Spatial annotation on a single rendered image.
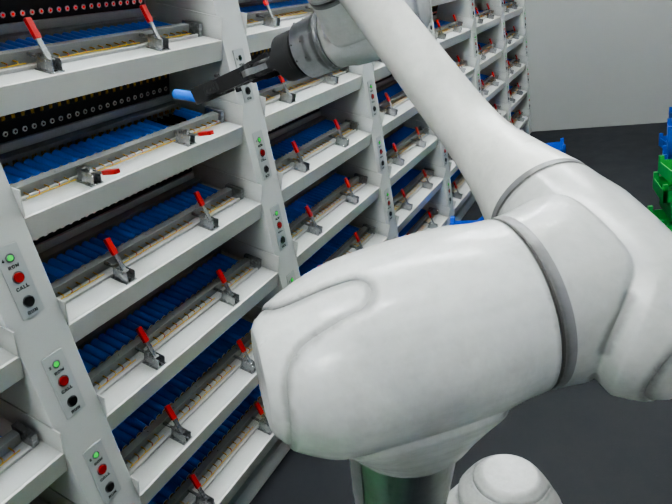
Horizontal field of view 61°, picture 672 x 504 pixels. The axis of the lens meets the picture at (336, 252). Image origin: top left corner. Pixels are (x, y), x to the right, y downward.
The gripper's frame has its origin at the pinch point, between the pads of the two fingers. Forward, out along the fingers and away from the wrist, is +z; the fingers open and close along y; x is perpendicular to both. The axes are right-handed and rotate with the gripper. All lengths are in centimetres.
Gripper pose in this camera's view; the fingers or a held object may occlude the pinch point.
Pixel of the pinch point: (212, 89)
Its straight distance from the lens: 108.1
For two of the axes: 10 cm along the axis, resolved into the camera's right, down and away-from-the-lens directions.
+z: -8.2, 1.4, 5.5
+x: 3.4, 9.0, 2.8
